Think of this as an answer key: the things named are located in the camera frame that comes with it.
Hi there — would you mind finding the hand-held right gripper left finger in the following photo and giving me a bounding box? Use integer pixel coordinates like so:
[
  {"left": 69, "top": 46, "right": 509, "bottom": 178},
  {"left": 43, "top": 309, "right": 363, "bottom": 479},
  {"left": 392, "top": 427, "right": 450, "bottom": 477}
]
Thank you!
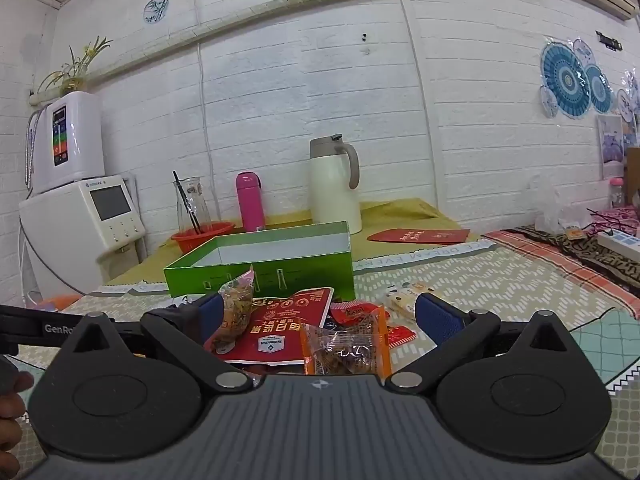
[{"left": 59, "top": 292, "right": 255, "bottom": 392}]

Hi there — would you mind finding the orange plastic object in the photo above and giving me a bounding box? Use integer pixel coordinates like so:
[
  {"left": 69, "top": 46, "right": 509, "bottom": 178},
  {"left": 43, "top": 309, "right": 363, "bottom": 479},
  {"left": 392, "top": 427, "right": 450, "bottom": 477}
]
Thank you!
[{"left": 37, "top": 294, "right": 81, "bottom": 311}]

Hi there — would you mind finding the olive yellow cloth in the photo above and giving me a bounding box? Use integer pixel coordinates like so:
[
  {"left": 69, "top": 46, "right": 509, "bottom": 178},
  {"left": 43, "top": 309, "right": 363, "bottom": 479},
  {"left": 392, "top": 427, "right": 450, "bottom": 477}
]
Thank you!
[{"left": 107, "top": 199, "right": 483, "bottom": 287}]

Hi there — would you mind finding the small blue paper fan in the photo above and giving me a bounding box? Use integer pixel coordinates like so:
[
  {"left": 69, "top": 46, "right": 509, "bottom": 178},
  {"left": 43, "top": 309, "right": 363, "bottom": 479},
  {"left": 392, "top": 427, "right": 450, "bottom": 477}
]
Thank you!
[{"left": 585, "top": 65, "right": 613, "bottom": 114}]

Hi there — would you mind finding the plaid blanket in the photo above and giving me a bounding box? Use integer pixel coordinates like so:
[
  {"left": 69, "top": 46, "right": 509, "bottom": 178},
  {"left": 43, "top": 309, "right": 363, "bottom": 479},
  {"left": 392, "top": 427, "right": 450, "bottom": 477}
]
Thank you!
[{"left": 482, "top": 230, "right": 640, "bottom": 319}]

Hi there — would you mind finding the brown cardboard box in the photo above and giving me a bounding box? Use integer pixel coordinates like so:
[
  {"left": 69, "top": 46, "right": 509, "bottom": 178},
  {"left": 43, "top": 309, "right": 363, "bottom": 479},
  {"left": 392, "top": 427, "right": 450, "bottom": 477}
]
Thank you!
[{"left": 625, "top": 146, "right": 640, "bottom": 206}]

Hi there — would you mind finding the pink water bottle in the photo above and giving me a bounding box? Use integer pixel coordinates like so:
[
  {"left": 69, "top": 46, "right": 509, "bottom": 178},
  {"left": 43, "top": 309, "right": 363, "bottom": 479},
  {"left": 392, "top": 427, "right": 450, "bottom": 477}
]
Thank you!
[{"left": 236, "top": 171, "right": 267, "bottom": 233}]

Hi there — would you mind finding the large red snack pouch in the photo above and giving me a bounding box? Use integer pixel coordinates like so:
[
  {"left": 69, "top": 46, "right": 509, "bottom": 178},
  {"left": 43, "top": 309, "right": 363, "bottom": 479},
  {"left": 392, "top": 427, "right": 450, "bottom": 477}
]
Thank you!
[{"left": 225, "top": 287, "right": 335, "bottom": 365}]

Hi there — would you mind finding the white yellow snack packet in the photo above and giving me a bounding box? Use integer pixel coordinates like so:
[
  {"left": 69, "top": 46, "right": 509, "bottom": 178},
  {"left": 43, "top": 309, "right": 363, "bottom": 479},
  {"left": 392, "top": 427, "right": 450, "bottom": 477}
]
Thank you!
[{"left": 384, "top": 282, "right": 436, "bottom": 320}]

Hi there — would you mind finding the clear plastic bag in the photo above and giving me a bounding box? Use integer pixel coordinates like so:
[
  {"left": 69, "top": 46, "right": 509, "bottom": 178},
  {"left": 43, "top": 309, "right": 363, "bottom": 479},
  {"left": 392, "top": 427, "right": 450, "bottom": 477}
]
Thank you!
[{"left": 535, "top": 200, "right": 593, "bottom": 236}]

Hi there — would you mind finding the clear nut packet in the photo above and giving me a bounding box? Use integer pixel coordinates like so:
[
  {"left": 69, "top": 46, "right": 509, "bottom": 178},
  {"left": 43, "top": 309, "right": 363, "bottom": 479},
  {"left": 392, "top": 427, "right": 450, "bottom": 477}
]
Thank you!
[{"left": 204, "top": 266, "right": 256, "bottom": 356}]

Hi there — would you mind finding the white wall cable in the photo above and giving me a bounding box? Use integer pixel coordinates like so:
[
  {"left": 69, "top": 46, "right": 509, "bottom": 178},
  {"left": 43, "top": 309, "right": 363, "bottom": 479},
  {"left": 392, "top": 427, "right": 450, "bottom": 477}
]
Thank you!
[{"left": 187, "top": 0, "right": 221, "bottom": 181}]

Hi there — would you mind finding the wrapped wall pipe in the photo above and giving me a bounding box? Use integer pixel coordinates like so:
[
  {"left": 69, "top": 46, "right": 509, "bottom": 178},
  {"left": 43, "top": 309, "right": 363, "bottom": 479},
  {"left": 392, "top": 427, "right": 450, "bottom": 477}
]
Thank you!
[{"left": 27, "top": 0, "right": 538, "bottom": 106}]

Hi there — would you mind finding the white water purifier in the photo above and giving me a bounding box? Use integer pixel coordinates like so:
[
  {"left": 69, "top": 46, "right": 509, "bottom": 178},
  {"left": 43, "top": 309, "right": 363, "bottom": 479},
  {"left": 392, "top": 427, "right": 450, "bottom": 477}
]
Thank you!
[{"left": 27, "top": 92, "right": 106, "bottom": 196}]

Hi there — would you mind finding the metal flexible hose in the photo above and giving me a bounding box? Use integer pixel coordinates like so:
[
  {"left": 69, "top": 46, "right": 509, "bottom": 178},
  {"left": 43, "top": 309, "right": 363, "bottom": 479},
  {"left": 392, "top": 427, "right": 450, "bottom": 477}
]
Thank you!
[{"left": 27, "top": 109, "right": 42, "bottom": 197}]

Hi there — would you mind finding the black stirring stick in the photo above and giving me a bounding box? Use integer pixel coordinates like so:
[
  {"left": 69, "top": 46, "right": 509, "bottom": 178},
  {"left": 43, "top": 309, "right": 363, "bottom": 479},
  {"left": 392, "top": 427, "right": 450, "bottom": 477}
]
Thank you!
[{"left": 172, "top": 170, "right": 203, "bottom": 235}]

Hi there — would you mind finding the orange clear snack packet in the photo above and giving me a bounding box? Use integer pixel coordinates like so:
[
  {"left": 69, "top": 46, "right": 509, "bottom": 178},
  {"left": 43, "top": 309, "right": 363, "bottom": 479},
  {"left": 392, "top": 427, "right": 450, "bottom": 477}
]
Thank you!
[{"left": 300, "top": 305, "right": 392, "bottom": 377}]

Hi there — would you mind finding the leopard print cloth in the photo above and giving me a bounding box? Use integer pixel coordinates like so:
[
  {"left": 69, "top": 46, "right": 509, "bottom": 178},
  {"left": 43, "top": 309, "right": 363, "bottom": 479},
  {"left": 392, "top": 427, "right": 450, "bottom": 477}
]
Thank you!
[{"left": 510, "top": 225, "right": 640, "bottom": 291}]

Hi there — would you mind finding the person's left hand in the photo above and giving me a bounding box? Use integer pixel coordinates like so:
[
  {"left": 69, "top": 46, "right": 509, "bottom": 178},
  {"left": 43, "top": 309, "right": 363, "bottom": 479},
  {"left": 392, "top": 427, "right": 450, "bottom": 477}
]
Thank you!
[{"left": 0, "top": 374, "right": 36, "bottom": 480}]

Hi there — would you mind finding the red plastic bowl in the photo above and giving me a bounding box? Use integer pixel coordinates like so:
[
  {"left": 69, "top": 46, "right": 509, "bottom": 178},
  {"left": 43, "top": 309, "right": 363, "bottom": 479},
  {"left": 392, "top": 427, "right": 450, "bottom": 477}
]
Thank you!
[{"left": 171, "top": 222, "right": 236, "bottom": 255}]

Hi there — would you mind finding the cream thermos jug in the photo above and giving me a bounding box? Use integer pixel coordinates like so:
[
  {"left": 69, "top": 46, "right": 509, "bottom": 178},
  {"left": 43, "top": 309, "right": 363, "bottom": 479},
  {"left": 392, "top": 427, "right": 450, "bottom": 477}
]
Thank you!
[{"left": 309, "top": 134, "right": 363, "bottom": 235}]

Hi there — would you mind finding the green cardboard box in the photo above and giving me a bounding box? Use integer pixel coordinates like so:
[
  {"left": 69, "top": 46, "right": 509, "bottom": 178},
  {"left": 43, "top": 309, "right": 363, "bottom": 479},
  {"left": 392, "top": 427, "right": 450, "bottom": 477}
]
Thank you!
[{"left": 164, "top": 221, "right": 356, "bottom": 302}]

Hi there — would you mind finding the potted green plant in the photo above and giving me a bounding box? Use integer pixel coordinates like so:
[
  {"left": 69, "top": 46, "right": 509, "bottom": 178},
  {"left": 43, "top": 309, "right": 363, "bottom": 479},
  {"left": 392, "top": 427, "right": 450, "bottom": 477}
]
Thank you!
[{"left": 37, "top": 36, "right": 113, "bottom": 97}]

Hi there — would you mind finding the pink black floral cloth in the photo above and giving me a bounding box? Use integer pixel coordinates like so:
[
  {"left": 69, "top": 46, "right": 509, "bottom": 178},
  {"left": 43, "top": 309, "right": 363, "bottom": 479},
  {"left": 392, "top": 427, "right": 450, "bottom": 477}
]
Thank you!
[{"left": 587, "top": 205, "right": 640, "bottom": 237}]

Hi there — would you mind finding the large blue paper fan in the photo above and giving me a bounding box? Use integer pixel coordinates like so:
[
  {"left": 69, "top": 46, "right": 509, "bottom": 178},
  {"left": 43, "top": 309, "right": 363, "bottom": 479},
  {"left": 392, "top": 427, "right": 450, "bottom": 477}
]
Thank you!
[{"left": 541, "top": 42, "right": 592, "bottom": 120}]

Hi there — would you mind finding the white paper fan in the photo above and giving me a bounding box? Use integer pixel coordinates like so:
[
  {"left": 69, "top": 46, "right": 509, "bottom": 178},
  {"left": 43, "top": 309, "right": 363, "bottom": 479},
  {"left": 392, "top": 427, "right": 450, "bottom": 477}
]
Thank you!
[
  {"left": 572, "top": 37, "right": 596, "bottom": 69},
  {"left": 616, "top": 67, "right": 640, "bottom": 134},
  {"left": 539, "top": 85, "right": 559, "bottom": 119}
]

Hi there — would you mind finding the wall poster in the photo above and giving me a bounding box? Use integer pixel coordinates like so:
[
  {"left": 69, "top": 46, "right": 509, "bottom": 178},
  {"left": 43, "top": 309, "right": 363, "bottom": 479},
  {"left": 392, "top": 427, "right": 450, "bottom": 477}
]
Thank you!
[{"left": 597, "top": 114, "right": 626, "bottom": 179}]

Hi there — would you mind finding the small red snack packet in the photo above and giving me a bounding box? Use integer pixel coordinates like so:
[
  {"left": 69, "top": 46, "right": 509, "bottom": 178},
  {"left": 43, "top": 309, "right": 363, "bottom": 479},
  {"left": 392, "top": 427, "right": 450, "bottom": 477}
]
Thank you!
[
  {"left": 387, "top": 324, "right": 419, "bottom": 349},
  {"left": 330, "top": 300, "right": 381, "bottom": 326}
]

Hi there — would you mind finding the white power strip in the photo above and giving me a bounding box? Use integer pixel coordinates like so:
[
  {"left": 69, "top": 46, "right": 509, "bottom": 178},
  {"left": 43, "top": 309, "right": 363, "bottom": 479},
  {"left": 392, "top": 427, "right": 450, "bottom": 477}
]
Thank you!
[{"left": 597, "top": 229, "right": 640, "bottom": 264}]

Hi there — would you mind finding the round bamboo wall decoration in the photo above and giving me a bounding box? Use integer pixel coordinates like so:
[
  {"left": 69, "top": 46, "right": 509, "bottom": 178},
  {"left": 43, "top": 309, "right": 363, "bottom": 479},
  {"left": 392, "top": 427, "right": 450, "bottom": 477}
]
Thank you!
[{"left": 143, "top": 0, "right": 170, "bottom": 26}]

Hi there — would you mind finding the white appliance with screen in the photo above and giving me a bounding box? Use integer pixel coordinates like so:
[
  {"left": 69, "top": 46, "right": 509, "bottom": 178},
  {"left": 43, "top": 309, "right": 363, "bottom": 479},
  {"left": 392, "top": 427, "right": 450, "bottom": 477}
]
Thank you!
[{"left": 19, "top": 175, "right": 147, "bottom": 301}]

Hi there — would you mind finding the red envelope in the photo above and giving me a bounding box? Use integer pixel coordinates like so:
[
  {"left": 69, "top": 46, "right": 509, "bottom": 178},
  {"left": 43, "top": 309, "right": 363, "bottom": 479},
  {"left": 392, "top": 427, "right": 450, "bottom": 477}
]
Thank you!
[{"left": 366, "top": 228, "right": 471, "bottom": 246}]

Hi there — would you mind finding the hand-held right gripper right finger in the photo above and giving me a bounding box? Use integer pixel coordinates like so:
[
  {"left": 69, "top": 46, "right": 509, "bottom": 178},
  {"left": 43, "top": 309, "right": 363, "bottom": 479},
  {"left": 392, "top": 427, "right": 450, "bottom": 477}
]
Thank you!
[{"left": 386, "top": 294, "right": 576, "bottom": 393}]

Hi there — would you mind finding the glass carafe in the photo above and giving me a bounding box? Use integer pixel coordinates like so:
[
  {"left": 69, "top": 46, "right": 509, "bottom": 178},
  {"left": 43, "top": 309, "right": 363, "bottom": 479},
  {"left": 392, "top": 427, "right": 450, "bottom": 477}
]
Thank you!
[{"left": 172, "top": 176, "right": 212, "bottom": 235}]

